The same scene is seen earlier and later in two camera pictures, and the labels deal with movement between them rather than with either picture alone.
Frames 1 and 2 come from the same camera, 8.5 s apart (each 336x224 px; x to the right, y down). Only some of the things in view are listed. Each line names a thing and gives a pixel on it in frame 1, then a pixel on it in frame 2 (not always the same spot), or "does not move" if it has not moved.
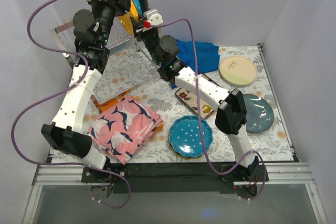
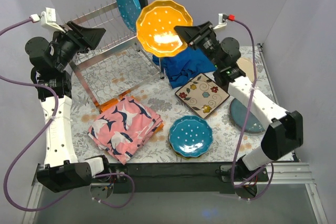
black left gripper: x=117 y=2 → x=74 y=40
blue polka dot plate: x=185 y=138 does not move
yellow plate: x=125 y=19 → x=156 y=32
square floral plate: x=190 y=98 does not move
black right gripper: x=140 y=30 → x=200 y=34
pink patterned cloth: x=121 y=130 does not move
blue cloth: x=207 y=56 does not move
